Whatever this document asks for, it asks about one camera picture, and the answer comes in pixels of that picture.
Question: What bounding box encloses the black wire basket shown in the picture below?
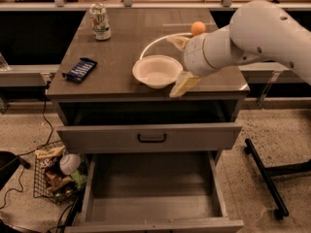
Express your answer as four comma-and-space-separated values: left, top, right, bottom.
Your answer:
33, 141, 87, 204

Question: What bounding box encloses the black wheeled stand base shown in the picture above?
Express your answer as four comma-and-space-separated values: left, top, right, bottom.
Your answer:
244, 139, 311, 220

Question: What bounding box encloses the white bowl in basket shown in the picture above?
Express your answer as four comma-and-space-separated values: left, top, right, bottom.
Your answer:
59, 153, 81, 176

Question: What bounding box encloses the chip bag in basket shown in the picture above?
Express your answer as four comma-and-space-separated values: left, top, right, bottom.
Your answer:
35, 146, 65, 169

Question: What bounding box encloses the blue snack packet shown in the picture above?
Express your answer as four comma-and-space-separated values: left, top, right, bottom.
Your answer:
62, 57, 97, 83

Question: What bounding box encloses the upper grey drawer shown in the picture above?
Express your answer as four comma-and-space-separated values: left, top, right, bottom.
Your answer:
57, 122, 242, 153

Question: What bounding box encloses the green packet in basket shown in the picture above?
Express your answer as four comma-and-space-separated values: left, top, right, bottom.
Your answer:
70, 170, 87, 189

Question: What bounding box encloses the black power cable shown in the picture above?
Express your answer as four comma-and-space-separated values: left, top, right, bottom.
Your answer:
0, 80, 54, 210

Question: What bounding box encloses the white paper bowl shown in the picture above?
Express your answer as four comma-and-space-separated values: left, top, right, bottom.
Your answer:
132, 55, 183, 89

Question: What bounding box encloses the grey drawer cabinet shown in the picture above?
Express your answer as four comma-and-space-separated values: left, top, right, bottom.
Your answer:
48, 9, 249, 233

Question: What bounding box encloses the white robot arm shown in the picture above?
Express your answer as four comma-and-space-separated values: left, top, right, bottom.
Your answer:
168, 1, 311, 98

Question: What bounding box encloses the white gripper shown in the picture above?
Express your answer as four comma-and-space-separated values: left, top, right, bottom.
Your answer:
167, 33, 216, 98

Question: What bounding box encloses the lower open grey drawer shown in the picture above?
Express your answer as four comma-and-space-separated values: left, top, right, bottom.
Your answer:
65, 151, 244, 233

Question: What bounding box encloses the orange fruit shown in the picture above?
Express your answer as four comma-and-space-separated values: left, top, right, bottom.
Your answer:
190, 21, 206, 36

